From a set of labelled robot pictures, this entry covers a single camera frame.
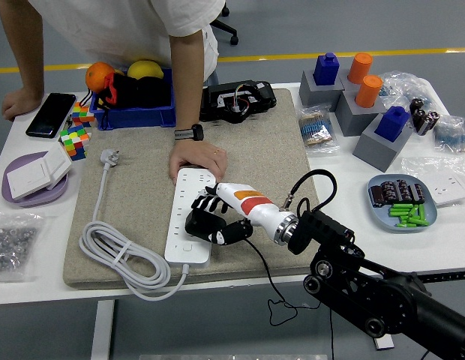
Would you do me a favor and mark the dark brown capacitor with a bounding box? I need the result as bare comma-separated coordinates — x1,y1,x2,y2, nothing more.
410,183,427,206
395,179,413,203
370,186,386,208
381,181,398,206

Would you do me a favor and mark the person's left hand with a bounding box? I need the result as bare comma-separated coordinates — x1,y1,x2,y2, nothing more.
168,138,229,185

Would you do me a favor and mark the person's right hand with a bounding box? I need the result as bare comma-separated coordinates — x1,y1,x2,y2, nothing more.
1,88,44,122

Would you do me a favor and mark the clear bag of blue resistors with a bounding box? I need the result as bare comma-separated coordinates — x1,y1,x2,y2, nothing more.
433,115,465,155

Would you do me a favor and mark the black table control panel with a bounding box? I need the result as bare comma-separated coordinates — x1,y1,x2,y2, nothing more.
427,270,465,283

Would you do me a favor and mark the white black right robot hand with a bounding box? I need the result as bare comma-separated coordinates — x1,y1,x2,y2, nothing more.
190,181,294,247

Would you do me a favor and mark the purple plate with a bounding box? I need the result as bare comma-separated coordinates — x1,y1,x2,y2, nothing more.
1,151,71,209

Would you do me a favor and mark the blue square peg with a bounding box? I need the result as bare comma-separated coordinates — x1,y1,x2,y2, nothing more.
373,106,411,143
313,52,341,86

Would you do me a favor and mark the black smartphone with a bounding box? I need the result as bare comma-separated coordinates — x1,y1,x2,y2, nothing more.
25,92,77,139

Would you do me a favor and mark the clear bag of components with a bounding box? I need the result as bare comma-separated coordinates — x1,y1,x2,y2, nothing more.
378,70,442,113

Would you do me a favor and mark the black office chair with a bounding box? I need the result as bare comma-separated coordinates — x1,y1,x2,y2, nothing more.
209,1,240,47

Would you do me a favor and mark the black plug with cord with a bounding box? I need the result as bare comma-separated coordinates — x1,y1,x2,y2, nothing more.
184,208,335,360

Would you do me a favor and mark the yellow lemon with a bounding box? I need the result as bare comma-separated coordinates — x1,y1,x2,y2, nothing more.
126,59,165,80

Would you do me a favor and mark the clear bag of metal nuts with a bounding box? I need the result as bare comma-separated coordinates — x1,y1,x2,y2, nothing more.
0,211,44,283

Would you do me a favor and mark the white power strip with cable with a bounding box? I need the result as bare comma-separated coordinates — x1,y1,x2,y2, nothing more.
78,148,218,302

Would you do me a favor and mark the clear plastic bag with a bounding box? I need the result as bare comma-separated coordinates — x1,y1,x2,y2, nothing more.
400,154,465,209

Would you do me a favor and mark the black wristwatch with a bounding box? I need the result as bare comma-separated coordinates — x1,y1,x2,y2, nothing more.
174,123,206,143

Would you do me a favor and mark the blue plastic bin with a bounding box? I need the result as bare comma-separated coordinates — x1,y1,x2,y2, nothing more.
90,68,179,131

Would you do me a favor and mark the black red drawstring pouch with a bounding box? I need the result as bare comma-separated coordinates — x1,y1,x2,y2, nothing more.
82,72,173,128

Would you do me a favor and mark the white table leg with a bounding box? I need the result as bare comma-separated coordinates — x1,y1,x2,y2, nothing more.
90,299,116,360
370,335,395,350

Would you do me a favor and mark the colourful puzzle cube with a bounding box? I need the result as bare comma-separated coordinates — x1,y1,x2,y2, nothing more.
58,124,90,162
71,101,95,128

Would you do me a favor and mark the white wall switch panel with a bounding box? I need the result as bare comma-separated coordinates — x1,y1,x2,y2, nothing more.
6,157,53,200
43,142,74,191

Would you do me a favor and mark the orange cylinder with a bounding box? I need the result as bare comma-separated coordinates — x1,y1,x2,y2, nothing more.
346,52,374,86
355,74,385,109

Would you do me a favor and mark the black electronic device with wires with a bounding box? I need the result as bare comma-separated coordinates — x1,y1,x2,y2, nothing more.
199,79,278,124

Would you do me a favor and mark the blue-grey plate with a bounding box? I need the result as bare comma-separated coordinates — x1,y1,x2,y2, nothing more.
367,173,439,234

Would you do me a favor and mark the grey block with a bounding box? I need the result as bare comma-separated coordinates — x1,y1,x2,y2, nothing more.
352,112,414,174
334,89,388,138
339,69,368,93
298,70,346,113

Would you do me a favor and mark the grey-brown mat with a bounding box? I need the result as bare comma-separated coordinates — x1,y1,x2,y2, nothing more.
62,88,333,290

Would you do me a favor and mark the orange fruit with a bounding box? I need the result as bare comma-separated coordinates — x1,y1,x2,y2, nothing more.
85,61,116,94

